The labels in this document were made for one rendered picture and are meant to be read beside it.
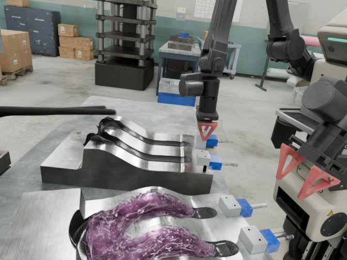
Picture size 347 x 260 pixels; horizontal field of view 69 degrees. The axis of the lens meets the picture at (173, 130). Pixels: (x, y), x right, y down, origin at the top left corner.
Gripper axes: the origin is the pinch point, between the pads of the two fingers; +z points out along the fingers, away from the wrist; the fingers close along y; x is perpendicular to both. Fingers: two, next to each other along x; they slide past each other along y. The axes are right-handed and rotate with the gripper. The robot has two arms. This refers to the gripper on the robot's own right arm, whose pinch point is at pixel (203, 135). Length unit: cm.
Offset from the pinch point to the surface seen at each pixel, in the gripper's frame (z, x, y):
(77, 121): 11, -55, -30
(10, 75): 74, -287, -353
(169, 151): 3.9, -11.5, 5.9
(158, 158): 4.4, -14.8, 9.9
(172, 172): 4.1, -10.5, 17.8
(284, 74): 66, 248, -507
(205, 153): 1.2, -0.4, 10.6
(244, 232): 4.9, 5.5, 38.2
